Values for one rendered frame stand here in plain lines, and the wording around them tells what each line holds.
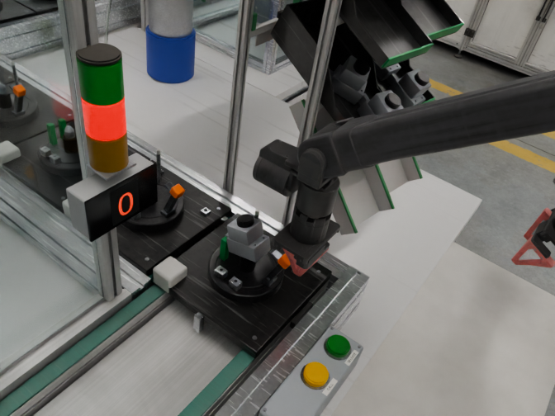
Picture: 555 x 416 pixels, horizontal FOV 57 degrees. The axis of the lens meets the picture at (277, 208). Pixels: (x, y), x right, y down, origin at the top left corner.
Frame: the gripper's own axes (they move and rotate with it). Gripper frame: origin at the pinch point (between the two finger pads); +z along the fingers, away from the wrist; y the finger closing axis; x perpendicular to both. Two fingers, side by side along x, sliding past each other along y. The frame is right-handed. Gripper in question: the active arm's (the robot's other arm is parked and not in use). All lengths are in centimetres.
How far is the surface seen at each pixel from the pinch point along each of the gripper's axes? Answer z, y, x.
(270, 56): 13, -86, -68
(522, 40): 75, -393, -34
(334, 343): 8.7, 2.1, 10.5
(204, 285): 8.7, 7.3, -14.0
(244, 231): -3.5, 2.0, -10.4
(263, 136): 20, -53, -45
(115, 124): -27.7, 19.4, -19.5
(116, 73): -34.2, 18.7, -19.5
